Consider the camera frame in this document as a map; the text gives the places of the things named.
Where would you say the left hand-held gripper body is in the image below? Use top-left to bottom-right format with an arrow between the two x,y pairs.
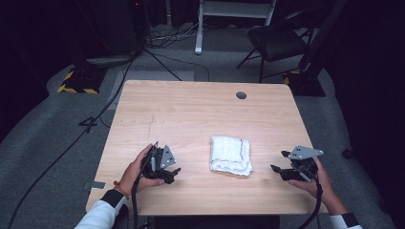
139,141 -> 178,183

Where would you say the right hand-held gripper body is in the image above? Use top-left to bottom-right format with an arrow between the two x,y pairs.
287,144 -> 325,183

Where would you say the white towel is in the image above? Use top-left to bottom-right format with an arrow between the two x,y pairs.
208,135 -> 254,177

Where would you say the person's right hand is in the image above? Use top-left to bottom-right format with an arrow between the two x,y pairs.
288,156 -> 339,208

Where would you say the person's left hand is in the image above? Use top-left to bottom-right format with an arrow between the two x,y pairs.
117,143 -> 167,197

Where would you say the grey tape piece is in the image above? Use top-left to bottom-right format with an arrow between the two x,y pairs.
82,179 -> 106,192

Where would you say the black slanted stand with base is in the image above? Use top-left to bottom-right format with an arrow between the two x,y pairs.
282,0 -> 349,97

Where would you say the black yellow striped stand base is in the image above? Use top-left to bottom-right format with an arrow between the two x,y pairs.
56,65 -> 108,95

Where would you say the black folding chair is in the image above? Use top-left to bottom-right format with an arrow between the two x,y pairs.
235,9 -> 315,84

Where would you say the dark cabinet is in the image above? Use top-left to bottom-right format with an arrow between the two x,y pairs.
75,0 -> 151,69

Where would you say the right hand-held gripper cable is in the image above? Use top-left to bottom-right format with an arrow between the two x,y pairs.
295,176 -> 324,229

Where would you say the hand-held gripper cable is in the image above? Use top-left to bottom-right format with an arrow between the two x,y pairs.
295,176 -> 324,229
130,177 -> 143,229

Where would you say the orange bracelet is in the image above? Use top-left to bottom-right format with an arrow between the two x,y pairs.
113,180 -> 130,200

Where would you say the left hand-held gripper cable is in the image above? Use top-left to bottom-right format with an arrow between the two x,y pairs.
130,177 -> 143,229

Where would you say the long black floor cable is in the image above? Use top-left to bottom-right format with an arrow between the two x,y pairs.
7,51 -> 141,229

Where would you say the thin black floor cable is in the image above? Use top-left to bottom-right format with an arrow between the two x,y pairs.
152,52 -> 211,83

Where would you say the tangle of floor cables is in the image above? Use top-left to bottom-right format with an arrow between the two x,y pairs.
144,17 -> 213,50

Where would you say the white metal stand frame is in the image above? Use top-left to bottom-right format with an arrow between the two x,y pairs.
193,0 -> 278,56

